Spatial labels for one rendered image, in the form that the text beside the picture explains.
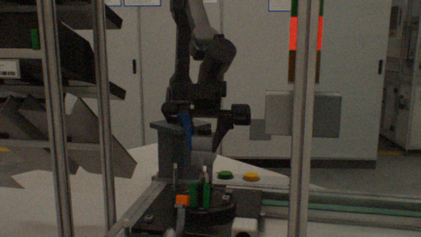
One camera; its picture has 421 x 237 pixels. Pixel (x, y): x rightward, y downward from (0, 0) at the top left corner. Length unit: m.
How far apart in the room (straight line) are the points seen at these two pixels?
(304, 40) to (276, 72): 3.26
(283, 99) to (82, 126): 0.40
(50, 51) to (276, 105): 0.36
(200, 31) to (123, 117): 3.16
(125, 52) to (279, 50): 1.51
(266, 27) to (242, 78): 0.53
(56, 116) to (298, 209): 0.42
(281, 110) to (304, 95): 0.05
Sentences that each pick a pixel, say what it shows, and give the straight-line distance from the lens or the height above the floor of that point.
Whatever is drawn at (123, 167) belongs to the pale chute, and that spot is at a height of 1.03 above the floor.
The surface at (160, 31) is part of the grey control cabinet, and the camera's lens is 3.85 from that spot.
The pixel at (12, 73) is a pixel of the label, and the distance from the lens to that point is 0.69.
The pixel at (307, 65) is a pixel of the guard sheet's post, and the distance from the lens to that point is 0.60.
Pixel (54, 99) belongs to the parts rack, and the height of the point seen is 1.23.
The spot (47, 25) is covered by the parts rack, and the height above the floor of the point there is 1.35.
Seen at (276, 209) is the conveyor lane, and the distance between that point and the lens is 0.94.
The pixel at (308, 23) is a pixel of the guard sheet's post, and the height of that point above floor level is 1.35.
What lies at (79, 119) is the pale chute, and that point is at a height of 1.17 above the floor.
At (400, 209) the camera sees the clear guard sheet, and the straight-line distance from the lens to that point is 0.69.
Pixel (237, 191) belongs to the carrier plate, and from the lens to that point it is 0.94.
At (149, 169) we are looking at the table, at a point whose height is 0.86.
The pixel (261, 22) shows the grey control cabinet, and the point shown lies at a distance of 3.82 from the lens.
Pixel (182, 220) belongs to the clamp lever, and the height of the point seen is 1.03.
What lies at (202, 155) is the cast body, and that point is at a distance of 0.78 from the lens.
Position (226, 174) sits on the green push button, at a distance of 1.03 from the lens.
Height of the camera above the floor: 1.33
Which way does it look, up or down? 12 degrees down
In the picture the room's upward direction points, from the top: straight up
